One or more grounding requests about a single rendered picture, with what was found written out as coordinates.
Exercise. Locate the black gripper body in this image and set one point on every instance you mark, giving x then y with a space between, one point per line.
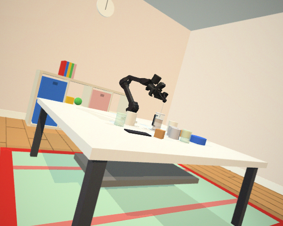
154 91

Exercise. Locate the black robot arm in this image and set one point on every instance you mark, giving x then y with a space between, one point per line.
124 83

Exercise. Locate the blue cylinder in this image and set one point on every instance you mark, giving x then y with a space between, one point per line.
198 140

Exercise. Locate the cream cylinder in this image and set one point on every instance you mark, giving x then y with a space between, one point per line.
172 123
130 118

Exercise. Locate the tan square block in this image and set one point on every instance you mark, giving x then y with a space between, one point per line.
159 133

